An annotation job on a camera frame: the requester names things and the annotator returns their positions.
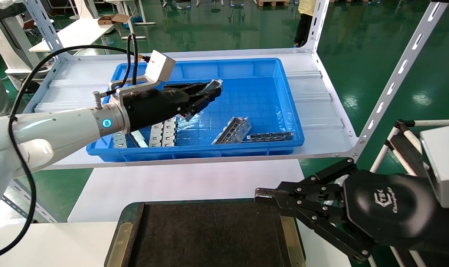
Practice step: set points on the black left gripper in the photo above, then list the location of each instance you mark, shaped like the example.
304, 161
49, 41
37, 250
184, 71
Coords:
154, 107

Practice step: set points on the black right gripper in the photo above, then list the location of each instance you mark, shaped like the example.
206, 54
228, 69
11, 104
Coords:
391, 207

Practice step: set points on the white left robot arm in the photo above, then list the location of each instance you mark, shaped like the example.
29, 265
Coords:
61, 128

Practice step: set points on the shiny metal strip part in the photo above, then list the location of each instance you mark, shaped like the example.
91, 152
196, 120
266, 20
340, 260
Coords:
140, 140

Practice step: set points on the short grey metal slotted part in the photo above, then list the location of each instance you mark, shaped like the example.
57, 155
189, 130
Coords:
120, 140

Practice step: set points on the black container tray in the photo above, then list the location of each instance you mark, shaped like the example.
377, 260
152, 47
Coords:
209, 233

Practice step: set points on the blue plastic bin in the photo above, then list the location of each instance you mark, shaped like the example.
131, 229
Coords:
246, 92

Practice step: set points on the white metal shelf rack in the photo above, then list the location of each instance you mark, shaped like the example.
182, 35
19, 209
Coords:
321, 111

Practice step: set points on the brown cardboard box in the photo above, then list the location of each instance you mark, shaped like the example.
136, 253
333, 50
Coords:
107, 20

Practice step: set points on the wooden pallet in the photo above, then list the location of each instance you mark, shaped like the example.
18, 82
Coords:
272, 3

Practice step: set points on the person in yellow coat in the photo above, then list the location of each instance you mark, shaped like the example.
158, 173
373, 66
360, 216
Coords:
305, 26

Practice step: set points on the white work table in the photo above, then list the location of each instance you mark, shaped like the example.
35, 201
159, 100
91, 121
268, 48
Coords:
79, 33

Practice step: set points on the white machine stand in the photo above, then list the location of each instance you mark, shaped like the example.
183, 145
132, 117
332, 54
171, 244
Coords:
5, 40

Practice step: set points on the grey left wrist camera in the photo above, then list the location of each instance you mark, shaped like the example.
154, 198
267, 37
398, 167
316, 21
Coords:
159, 66

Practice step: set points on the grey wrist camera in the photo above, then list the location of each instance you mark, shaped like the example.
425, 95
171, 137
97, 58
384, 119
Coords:
159, 66
445, 167

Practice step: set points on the large grey metal bracket part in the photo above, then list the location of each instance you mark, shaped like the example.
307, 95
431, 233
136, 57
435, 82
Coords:
233, 130

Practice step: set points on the white desk leg frame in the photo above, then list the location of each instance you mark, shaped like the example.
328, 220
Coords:
135, 37

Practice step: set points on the white tube cart frame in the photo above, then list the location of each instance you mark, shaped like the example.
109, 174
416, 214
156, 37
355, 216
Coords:
406, 148

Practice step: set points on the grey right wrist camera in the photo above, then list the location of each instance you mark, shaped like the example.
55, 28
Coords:
445, 167

